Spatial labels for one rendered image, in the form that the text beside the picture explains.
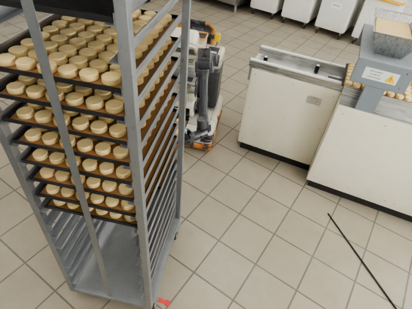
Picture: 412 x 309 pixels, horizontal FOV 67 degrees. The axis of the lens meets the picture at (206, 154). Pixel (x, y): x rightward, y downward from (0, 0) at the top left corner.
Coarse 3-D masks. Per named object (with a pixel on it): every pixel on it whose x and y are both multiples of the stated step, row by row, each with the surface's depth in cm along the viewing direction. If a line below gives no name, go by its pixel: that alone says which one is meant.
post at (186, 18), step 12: (180, 60) 137; (180, 72) 141; (180, 84) 145; (180, 96) 150; (180, 108) 154; (180, 120) 159; (180, 132) 164; (180, 144) 170; (180, 156) 176; (180, 168) 182; (180, 180) 189; (180, 192) 196; (180, 204) 206; (180, 216) 218
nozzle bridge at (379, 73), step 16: (368, 32) 225; (368, 48) 202; (368, 64) 191; (384, 64) 187; (400, 64) 188; (352, 80) 200; (368, 80) 196; (384, 80) 192; (400, 80) 189; (368, 96) 202; (368, 112) 208
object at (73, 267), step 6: (96, 222) 187; (96, 228) 185; (90, 240) 178; (84, 246) 175; (78, 252) 170; (84, 252) 173; (78, 258) 170; (72, 264) 166; (78, 264) 167; (72, 270) 165; (72, 276) 163
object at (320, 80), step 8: (256, 64) 242; (264, 64) 239; (272, 64) 237; (280, 72) 238; (288, 72) 235; (296, 72) 233; (304, 72) 231; (304, 80) 234; (312, 80) 231; (320, 80) 229; (328, 80) 227; (336, 80) 226; (336, 88) 228
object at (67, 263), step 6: (84, 228) 171; (84, 234) 171; (78, 240) 167; (84, 240) 168; (72, 246) 162; (78, 246) 165; (72, 252) 163; (66, 258) 157; (72, 258) 160; (66, 264) 157
